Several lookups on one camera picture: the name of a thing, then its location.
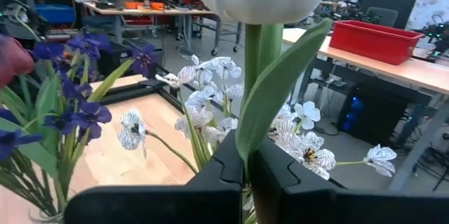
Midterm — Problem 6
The gray office chair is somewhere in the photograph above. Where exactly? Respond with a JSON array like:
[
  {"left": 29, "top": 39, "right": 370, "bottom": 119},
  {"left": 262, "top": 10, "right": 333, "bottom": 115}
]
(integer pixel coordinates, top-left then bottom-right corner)
[{"left": 366, "top": 6, "right": 400, "bottom": 29}]

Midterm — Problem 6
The red artificial tulip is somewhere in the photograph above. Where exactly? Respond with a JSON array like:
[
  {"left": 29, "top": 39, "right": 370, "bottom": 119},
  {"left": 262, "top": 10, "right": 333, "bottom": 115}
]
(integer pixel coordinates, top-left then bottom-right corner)
[{"left": 0, "top": 35, "right": 35, "bottom": 88}]

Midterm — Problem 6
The wooden table with gray legs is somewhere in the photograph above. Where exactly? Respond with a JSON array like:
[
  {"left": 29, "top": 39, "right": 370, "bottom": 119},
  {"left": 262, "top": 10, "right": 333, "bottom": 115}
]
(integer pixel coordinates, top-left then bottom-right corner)
[{"left": 282, "top": 27, "right": 449, "bottom": 193}]

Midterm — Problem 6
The wooden worktable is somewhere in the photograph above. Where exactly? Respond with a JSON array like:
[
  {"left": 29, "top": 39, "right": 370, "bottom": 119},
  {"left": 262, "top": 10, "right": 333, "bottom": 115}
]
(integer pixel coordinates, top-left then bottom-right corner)
[{"left": 82, "top": 1, "right": 243, "bottom": 56}]

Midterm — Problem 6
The white artificial flower bunch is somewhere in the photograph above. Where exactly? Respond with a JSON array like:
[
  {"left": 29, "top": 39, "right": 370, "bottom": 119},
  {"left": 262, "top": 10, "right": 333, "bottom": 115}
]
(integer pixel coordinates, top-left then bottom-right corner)
[
  {"left": 268, "top": 100, "right": 398, "bottom": 181},
  {"left": 117, "top": 54, "right": 245, "bottom": 176}
]

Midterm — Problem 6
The black computer tower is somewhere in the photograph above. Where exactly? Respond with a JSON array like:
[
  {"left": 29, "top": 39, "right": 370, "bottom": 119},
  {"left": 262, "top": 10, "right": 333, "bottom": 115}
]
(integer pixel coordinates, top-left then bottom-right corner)
[{"left": 337, "top": 82, "right": 413, "bottom": 147}]

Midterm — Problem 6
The clear glass vase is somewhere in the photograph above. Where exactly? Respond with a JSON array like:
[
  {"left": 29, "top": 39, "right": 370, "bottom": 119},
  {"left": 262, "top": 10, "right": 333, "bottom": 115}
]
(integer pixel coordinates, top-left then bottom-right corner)
[{"left": 29, "top": 208, "right": 66, "bottom": 224}]

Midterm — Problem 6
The blue plastic bin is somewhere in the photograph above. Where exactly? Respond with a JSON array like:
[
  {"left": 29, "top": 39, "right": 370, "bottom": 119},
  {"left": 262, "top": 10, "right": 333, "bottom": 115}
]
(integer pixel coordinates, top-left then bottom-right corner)
[{"left": 34, "top": 4, "right": 76, "bottom": 25}]

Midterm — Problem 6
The red plastic bin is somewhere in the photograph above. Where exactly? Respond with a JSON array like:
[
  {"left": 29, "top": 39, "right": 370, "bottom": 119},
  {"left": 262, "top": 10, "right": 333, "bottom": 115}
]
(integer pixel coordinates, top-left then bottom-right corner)
[{"left": 328, "top": 19, "right": 426, "bottom": 66}]

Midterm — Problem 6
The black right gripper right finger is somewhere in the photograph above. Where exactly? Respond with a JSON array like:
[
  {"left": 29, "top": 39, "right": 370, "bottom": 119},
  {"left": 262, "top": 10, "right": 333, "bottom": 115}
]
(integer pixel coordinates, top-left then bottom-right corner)
[{"left": 248, "top": 138, "right": 449, "bottom": 224}]

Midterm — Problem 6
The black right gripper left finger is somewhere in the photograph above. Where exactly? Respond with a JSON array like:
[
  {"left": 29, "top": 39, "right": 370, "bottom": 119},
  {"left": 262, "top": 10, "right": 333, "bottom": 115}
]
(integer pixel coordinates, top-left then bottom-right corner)
[{"left": 64, "top": 129, "right": 246, "bottom": 224}]

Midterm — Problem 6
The black robot with green lights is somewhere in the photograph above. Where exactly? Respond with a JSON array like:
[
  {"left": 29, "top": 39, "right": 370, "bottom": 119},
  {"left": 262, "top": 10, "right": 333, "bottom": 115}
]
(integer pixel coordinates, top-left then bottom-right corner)
[{"left": 412, "top": 13, "right": 449, "bottom": 62}]

